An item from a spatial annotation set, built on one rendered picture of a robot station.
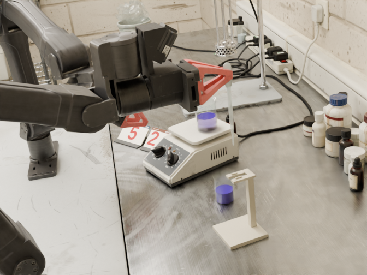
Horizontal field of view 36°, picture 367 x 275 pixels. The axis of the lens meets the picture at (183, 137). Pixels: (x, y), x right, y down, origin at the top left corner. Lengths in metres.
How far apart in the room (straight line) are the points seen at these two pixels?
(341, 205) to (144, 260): 0.41
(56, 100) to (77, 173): 0.61
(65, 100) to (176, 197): 0.49
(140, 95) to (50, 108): 0.14
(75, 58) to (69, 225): 0.35
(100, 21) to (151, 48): 2.83
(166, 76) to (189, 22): 2.89
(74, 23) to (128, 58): 2.85
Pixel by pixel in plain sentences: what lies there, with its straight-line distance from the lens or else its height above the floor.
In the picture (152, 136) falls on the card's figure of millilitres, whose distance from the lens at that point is 1.48.
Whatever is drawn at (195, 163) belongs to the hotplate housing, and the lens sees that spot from 1.28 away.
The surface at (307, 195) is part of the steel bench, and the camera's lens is 1.21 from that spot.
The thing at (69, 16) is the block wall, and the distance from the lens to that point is 3.69.
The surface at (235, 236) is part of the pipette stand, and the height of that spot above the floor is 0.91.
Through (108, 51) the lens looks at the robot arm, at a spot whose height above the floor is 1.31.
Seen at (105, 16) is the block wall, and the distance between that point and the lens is 3.69.
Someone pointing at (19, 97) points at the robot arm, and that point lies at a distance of 0.81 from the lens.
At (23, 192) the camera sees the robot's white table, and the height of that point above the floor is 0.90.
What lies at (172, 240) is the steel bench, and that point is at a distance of 1.10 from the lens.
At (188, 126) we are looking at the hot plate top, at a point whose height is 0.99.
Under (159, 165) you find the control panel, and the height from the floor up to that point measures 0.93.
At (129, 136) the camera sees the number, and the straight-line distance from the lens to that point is 1.52.
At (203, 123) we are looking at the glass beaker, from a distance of 1.29.
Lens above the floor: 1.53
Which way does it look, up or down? 25 degrees down
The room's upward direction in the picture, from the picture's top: 7 degrees counter-clockwise
